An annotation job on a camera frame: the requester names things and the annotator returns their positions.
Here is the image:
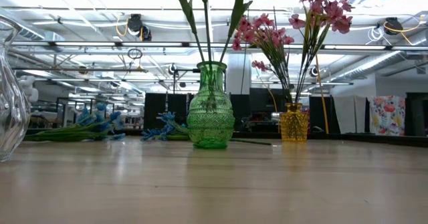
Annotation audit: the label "white artificial tulip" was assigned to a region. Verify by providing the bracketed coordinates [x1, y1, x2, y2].
[169, 0, 205, 64]
[197, 0, 213, 64]

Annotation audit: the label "green stems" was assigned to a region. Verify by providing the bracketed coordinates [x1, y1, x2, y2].
[219, 0, 254, 64]

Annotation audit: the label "green glass vase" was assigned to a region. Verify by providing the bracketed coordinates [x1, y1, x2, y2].
[186, 60, 235, 150]

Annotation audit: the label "yellow glass vase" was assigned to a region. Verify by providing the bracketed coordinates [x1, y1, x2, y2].
[279, 102, 310, 142]

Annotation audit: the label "clear glass vase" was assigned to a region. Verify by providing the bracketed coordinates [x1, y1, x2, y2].
[0, 15, 31, 162]

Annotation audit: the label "black partition panel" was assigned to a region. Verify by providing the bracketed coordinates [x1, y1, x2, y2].
[229, 87, 292, 133]
[309, 96, 332, 134]
[143, 92, 189, 131]
[405, 92, 428, 137]

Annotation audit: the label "long ceiling light bar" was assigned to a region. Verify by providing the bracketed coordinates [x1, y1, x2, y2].
[11, 39, 428, 51]

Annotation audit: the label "white partition panel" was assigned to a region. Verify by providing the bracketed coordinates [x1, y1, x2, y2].
[332, 95, 368, 135]

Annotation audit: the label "floral patterned cloth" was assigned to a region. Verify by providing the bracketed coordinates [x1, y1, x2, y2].
[367, 95, 407, 137]

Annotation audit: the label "yellow cable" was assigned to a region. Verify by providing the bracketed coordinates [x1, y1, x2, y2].
[314, 53, 330, 135]

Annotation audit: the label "black ceiling cable reel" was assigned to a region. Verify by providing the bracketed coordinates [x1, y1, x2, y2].
[126, 13, 153, 41]
[383, 16, 405, 36]

